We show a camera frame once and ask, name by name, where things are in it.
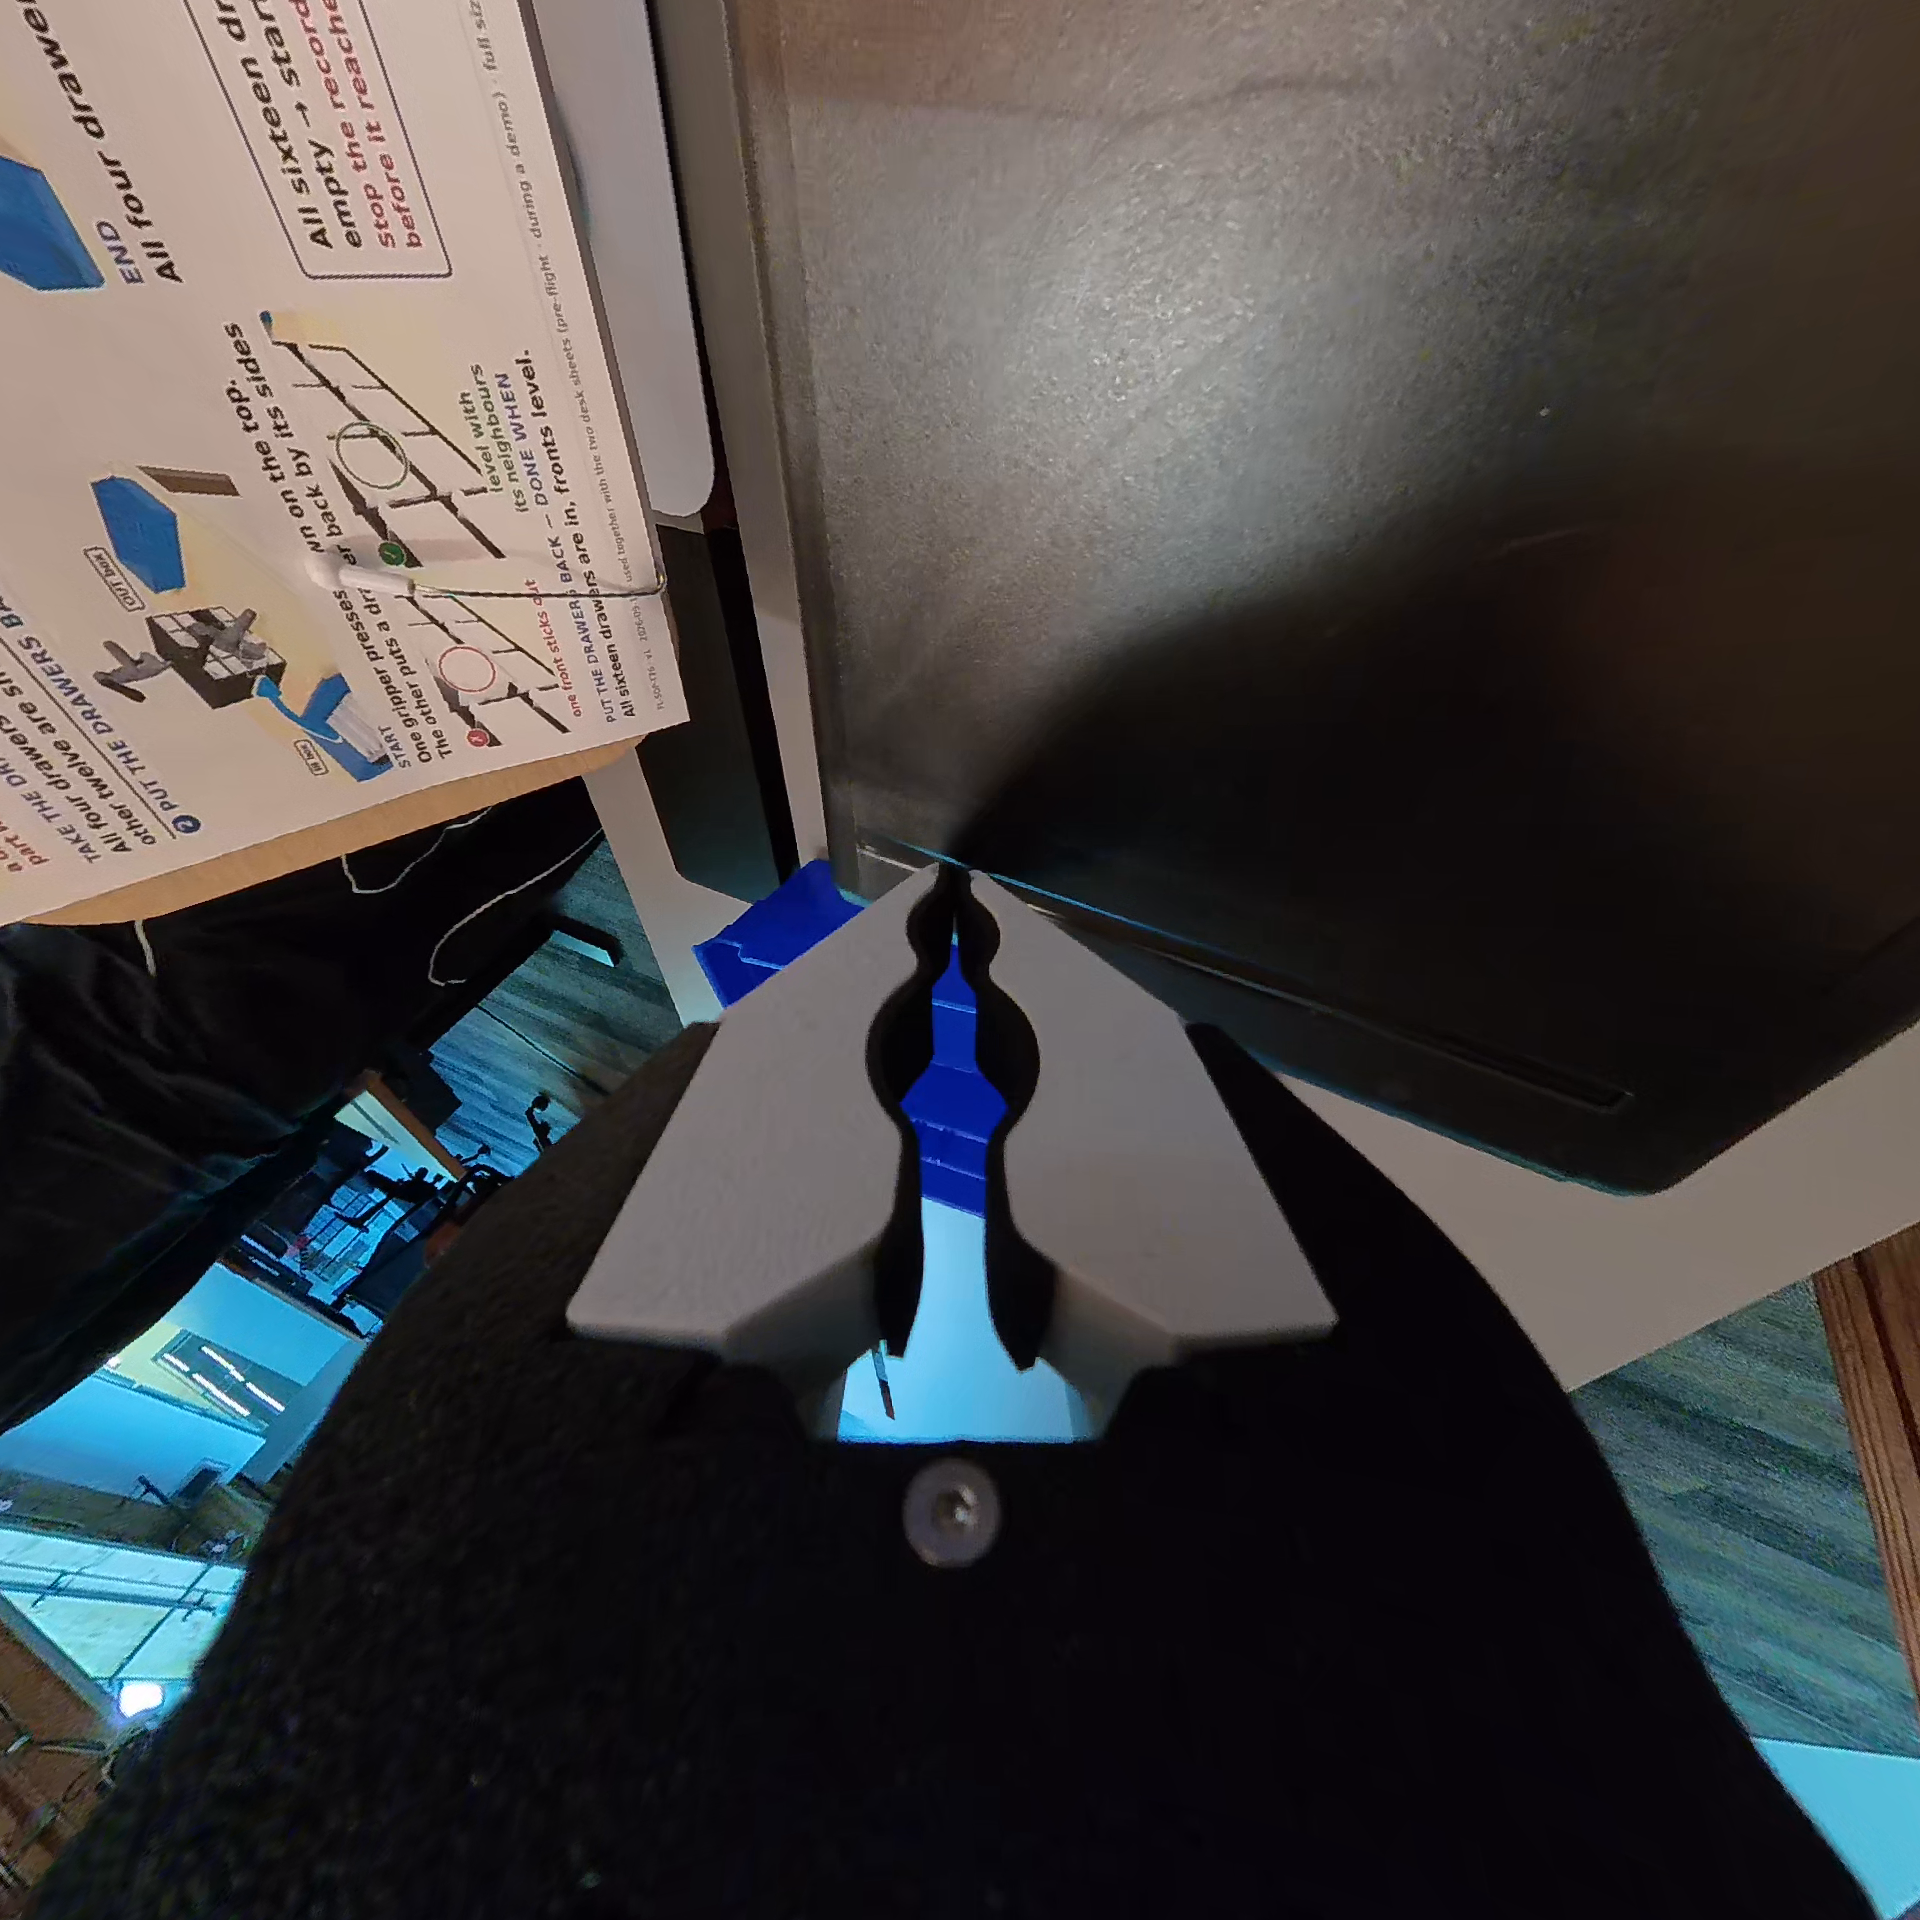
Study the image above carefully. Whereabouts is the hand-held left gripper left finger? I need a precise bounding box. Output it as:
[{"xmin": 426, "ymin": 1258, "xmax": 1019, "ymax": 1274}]
[{"xmin": 566, "ymin": 865, "xmax": 963, "ymax": 1442}]

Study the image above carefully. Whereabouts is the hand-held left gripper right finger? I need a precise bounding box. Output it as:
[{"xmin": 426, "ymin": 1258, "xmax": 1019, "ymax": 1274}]
[{"xmin": 958, "ymin": 870, "xmax": 1336, "ymax": 1433}]

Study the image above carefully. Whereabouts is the blue plastic drawer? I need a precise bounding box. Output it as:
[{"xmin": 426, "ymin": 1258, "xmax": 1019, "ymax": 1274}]
[{"xmin": 693, "ymin": 860, "xmax": 1011, "ymax": 1205}]

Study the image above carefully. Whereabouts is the black drawer cabinet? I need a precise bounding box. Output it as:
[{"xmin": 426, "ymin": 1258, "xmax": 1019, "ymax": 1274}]
[{"xmin": 720, "ymin": 0, "xmax": 1920, "ymax": 1197}]

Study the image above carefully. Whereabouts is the brown backing board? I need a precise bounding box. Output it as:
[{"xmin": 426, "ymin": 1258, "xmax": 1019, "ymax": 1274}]
[{"xmin": 0, "ymin": 756, "xmax": 602, "ymax": 935}]

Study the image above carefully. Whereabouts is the person's black clothing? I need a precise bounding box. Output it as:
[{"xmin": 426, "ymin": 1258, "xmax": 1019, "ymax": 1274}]
[{"xmin": 0, "ymin": 777, "xmax": 610, "ymax": 1431}]

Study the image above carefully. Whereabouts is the white board stand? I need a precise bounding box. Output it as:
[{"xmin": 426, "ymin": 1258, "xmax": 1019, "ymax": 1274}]
[{"xmin": 527, "ymin": 0, "xmax": 715, "ymax": 522}]

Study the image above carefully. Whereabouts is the printed instruction sheet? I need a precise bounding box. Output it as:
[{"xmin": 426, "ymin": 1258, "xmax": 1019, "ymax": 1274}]
[{"xmin": 0, "ymin": 0, "xmax": 693, "ymax": 924}]

